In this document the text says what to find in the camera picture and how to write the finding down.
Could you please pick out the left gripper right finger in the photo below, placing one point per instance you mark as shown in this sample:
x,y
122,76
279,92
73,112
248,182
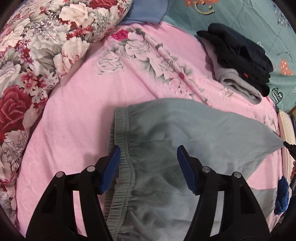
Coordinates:
x,y
242,217

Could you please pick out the folded black pants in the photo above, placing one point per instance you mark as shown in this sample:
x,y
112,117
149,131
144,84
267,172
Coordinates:
x,y
233,50

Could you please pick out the blue fleece garment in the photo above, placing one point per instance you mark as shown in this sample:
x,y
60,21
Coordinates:
x,y
282,196

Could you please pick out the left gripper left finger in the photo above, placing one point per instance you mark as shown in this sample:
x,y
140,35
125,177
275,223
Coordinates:
x,y
54,216

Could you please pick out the folded grey pants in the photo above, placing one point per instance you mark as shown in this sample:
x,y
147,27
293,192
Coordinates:
x,y
230,78

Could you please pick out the teal heart-print sheet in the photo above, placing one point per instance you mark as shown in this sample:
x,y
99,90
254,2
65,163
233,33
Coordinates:
x,y
260,21

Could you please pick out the cream quilted pillow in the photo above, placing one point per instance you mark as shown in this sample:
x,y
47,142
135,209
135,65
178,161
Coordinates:
x,y
287,134

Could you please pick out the blue plaid sheet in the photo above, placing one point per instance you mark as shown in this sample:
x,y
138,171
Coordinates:
x,y
145,11

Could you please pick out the person right hand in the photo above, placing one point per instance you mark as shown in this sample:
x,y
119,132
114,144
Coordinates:
x,y
293,170

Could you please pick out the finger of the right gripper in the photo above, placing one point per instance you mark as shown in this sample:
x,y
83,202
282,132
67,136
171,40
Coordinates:
x,y
291,149

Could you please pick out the red floral pillow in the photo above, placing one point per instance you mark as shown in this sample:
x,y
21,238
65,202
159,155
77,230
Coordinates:
x,y
40,43

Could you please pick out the pink floral bed sheet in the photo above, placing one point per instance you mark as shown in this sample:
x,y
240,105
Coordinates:
x,y
138,63

